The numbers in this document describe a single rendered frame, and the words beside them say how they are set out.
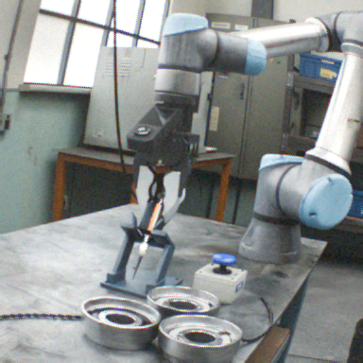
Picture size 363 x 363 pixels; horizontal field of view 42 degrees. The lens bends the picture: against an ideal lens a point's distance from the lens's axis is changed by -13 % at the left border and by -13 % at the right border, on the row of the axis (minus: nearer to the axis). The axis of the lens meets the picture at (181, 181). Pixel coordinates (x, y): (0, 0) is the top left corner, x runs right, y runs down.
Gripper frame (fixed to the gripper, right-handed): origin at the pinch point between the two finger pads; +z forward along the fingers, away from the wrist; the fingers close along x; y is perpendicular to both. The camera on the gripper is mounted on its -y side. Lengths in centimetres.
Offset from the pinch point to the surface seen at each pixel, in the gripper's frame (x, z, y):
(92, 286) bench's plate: 5.5, 11.9, -10.6
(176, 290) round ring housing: -8.8, 8.5, -10.3
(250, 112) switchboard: 68, -20, 360
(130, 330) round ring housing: -10.1, 8.2, -29.5
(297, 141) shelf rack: 19, -5, 321
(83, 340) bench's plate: -3.9, 11.9, -30.5
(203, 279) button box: -10.6, 8.2, -2.6
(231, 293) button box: -15.6, 9.7, -2.9
